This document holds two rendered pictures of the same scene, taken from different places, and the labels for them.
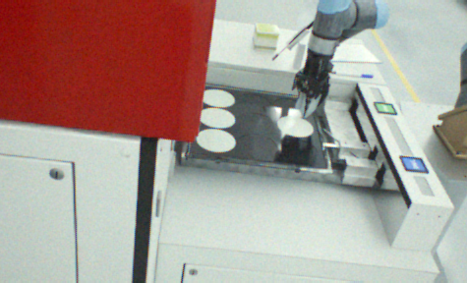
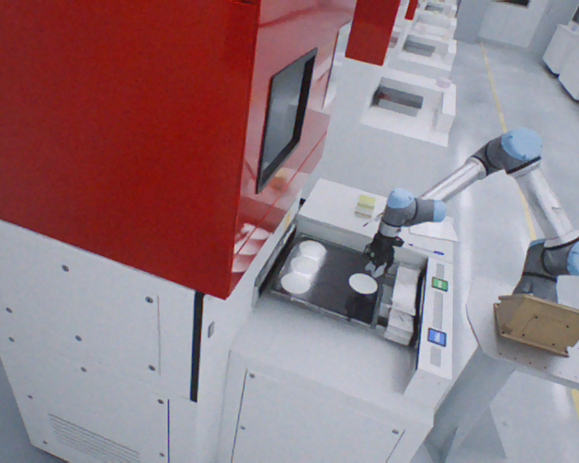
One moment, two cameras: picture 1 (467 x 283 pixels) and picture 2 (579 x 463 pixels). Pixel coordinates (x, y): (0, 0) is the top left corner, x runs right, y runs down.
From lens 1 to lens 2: 0.39 m
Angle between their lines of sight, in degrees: 14
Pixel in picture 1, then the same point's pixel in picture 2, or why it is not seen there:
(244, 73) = (338, 232)
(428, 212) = (430, 378)
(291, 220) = (333, 356)
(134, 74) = (190, 255)
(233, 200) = (295, 331)
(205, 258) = (260, 368)
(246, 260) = (288, 378)
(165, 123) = (208, 286)
